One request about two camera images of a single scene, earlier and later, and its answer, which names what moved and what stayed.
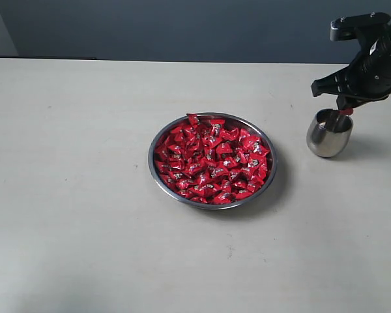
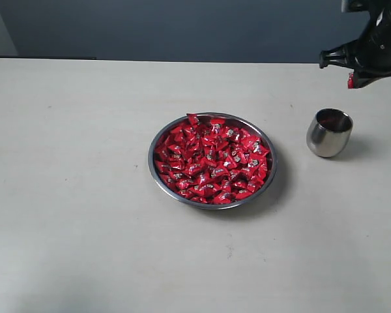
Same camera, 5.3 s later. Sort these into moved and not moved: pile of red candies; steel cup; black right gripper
Moved: black right gripper
Not moved: steel cup; pile of red candies
